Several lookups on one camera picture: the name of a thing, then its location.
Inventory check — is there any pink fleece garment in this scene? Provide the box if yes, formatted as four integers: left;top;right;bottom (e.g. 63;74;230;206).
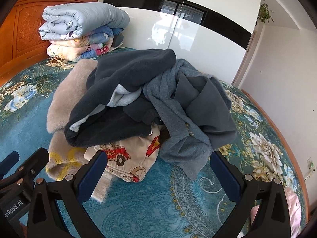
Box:
249;187;301;238

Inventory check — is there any dark grey fleece garment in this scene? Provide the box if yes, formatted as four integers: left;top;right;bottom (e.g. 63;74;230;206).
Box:
64;49;177;147

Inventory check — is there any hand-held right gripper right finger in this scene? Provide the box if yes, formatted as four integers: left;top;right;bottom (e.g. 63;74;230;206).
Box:
209;150;293;238

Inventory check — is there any beige cartoon print garment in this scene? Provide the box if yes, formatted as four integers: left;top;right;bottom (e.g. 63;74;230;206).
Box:
84;124;164;184

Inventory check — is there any dark grey pillow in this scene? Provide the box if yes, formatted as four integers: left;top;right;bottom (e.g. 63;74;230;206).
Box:
111;33;124;48

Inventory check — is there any folded light blue quilt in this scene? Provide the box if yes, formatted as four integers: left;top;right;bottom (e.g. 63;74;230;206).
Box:
38;2;130;41

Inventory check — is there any wooden bed frame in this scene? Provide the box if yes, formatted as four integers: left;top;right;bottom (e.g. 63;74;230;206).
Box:
0;0;310;219

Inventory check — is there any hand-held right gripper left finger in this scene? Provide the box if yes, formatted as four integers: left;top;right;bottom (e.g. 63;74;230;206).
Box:
27;151;109;238

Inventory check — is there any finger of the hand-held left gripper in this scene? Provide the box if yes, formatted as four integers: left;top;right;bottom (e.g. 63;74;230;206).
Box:
0;151;20;177
0;147;50;192

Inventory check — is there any wooden door frame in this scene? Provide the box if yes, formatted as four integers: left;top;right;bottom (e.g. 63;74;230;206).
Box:
231;28;257;86

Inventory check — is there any white wardrobe with black band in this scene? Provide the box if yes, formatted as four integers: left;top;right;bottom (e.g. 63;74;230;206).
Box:
103;0;263;86

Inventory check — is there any beige fluffy garment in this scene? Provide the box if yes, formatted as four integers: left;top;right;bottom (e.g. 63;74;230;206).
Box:
46;59;117;202

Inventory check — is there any green potted plant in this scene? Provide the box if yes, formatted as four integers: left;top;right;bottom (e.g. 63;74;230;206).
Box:
258;3;275;24

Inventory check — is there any folded floral quilt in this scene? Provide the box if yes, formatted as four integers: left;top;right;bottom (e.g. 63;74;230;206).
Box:
47;27;124;62

